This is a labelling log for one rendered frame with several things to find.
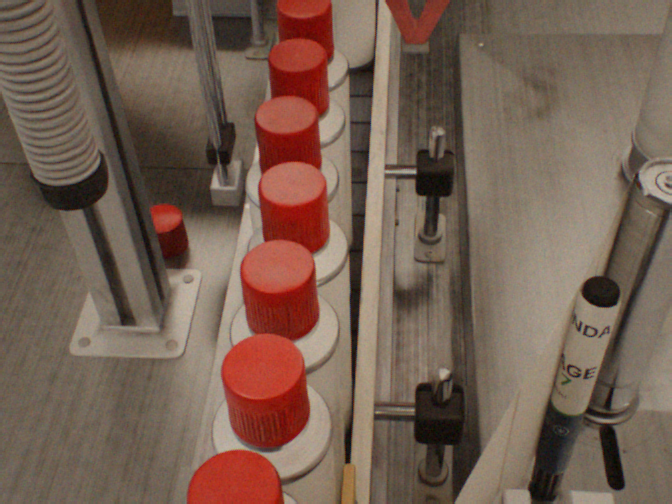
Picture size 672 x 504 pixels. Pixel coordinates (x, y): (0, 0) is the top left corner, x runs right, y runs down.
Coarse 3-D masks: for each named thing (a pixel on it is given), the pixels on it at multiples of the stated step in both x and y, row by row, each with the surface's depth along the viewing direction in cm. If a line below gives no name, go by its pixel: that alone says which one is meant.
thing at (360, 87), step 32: (352, 96) 79; (352, 128) 76; (352, 160) 73; (352, 192) 70; (352, 224) 68; (352, 256) 65; (352, 288) 63; (352, 320) 61; (352, 352) 59; (352, 384) 57
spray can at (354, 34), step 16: (336, 0) 76; (352, 0) 76; (368, 0) 77; (336, 16) 77; (352, 16) 77; (368, 16) 78; (336, 32) 78; (352, 32) 78; (368, 32) 79; (336, 48) 79; (352, 48) 79; (368, 48) 80; (352, 64) 80; (368, 64) 81
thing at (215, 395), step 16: (256, 160) 61; (240, 224) 56; (240, 240) 55; (240, 256) 54; (240, 288) 53; (224, 304) 52; (240, 304) 52; (224, 320) 51; (224, 336) 50; (224, 352) 49; (208, 400) 47; (208, 416) 46; (208, 432) 46; (208, 448) 45; (192, 464) 45
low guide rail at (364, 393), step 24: (384, 24) 80; (384, 48) 77; (384, 72) 75; (384, 96) 73; (384, 120) 71; (384, 144) 69; (384, 168) 67; (360, 312) 57; (360, 336) 56; (360, 360) 54; (360, 384) 53; (360, 408) 52; (360, 432) 51; (360, 456) 50; (360, 480) 49
